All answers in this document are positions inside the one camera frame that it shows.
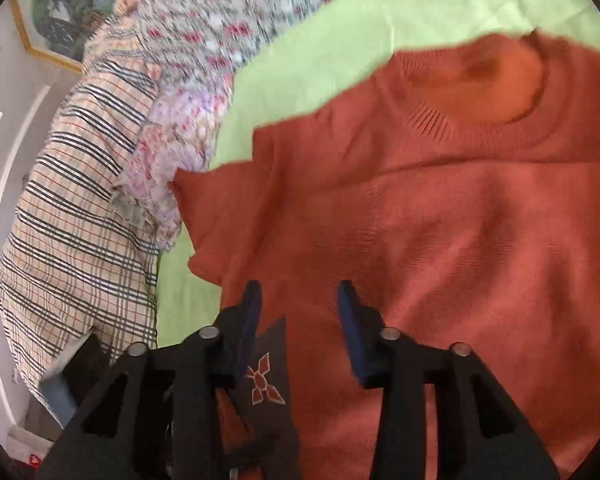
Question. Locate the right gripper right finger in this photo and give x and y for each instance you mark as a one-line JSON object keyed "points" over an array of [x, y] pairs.
{"points": [[481, 434]]}

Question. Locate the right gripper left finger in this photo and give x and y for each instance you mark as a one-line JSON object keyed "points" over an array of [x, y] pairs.
{"points": [[154, 414]]}

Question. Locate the orange knit sweater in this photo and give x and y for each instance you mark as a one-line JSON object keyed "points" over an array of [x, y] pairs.
{"points": [[458, 190]]}

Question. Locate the plaid checkered blanket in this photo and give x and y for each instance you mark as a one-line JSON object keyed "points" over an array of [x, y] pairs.
{"points": [[71, 263]]}

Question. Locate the purple floral pillow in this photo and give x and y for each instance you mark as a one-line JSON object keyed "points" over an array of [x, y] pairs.
{"points": [[179, 133]]}

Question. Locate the framed landscape painting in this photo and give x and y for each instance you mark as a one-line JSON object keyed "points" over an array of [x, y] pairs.
{"points": [[56, 30]]}

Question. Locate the light green bed sheet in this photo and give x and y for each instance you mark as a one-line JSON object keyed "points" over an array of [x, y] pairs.
{"points": [[343, 42]]}

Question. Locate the floral rose quilt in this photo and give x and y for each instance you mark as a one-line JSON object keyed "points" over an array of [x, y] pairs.
{"points": [[204, 42]]}

